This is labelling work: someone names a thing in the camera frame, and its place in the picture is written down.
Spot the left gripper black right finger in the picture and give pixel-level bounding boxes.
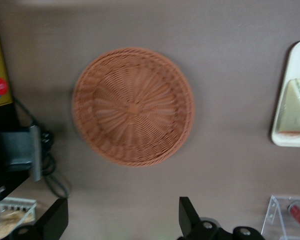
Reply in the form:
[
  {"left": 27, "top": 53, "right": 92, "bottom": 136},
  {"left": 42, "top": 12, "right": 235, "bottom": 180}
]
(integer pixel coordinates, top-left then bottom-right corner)
[{"left": 177, "top": 196, "right": 263, "bottom": 240}]

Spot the black yellow control box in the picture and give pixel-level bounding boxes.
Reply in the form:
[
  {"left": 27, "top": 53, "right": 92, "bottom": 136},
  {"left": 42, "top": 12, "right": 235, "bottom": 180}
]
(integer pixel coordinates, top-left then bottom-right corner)
[{"left": 0, "top": 0, "right": 34, "bottom": 202}]

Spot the cream plastic tray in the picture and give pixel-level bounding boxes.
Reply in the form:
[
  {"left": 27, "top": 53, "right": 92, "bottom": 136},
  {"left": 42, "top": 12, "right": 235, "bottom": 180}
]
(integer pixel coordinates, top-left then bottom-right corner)
[{"left": 269, "top": 38, "right": 300, "bottom": 148}]

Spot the white wire rack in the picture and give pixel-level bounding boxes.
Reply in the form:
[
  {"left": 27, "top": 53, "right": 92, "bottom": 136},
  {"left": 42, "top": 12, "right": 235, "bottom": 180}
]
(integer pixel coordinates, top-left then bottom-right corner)
[{"left": 0, "top": 196, "right": 38, "bottom": 240}]

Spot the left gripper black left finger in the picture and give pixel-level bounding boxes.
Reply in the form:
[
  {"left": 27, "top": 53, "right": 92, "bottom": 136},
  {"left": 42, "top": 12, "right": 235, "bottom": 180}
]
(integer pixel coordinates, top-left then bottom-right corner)
[{"left": 11, "top": 198, "right": 70, "bottom": 240}]

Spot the clear bag of crackers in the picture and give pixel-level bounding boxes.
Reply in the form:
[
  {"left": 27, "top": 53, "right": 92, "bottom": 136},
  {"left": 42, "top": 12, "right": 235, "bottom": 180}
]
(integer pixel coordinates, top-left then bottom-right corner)
[{"left": 0, "top": 209, "right": 34, "bottom": 240}]

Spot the black cable by bracket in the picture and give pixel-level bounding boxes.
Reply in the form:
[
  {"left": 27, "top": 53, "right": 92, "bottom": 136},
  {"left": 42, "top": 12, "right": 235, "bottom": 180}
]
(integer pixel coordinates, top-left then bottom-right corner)
[{"left": 13, "top": 97, "right": 71, "bottom": 199}]

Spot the clear acrylic bottle rack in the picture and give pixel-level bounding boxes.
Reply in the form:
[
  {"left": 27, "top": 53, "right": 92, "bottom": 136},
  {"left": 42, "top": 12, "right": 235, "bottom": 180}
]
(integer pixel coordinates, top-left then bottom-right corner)
[{"left": 261, "top": 194, "right": 300, "bottom": 240}]

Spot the round brown wicker basket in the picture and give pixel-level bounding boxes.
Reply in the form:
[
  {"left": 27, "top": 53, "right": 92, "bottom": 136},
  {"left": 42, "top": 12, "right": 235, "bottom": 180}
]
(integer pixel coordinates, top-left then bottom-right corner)
[{"left": 71, "top": 47, "right": 196, "bottom": 168}]

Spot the grey metal bracket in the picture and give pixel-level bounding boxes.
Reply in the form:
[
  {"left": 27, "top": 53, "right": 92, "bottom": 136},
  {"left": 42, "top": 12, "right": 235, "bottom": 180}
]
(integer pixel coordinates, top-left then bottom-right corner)
[{"left": 0, "top": 124, "right": 42, "bottom": 182}]

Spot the triangular sandwich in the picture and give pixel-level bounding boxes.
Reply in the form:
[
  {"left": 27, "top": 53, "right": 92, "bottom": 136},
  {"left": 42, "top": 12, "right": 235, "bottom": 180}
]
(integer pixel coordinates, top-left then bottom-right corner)
[{"left": 277, "top": 76, "right": 300, "bottom": 138}]

